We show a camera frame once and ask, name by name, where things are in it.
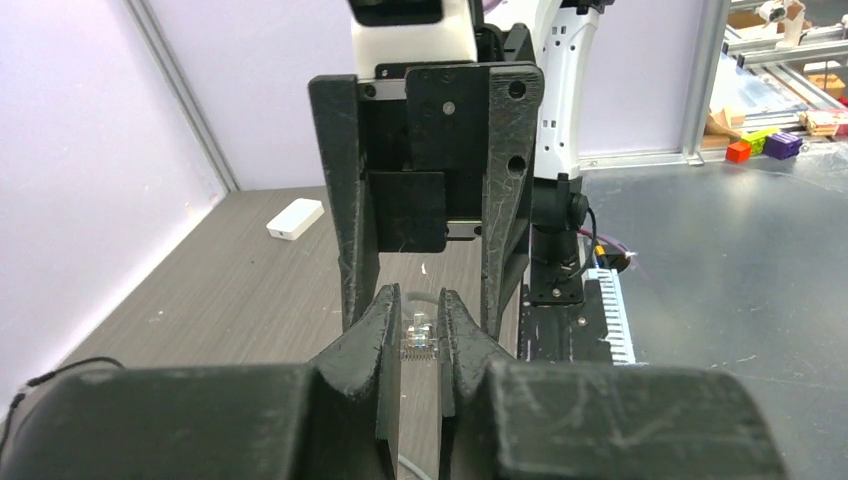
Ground white slotted cable duct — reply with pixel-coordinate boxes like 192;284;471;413
588;268;637;366

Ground purple toy block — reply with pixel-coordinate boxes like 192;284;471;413
763;131;803;160

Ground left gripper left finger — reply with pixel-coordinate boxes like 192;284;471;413
309;284;402;479

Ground yellow green toy block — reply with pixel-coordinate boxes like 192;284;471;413
740;127;781;156

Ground grey ethernet cable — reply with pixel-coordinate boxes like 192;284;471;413
396;291;444;480

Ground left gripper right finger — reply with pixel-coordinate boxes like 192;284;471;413
437;289;510;479

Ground red toy block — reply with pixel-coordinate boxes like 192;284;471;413
724;141;752;164

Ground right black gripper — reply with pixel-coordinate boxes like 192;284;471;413
308;62;544;339

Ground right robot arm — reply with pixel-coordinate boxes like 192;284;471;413
308;1;606;336

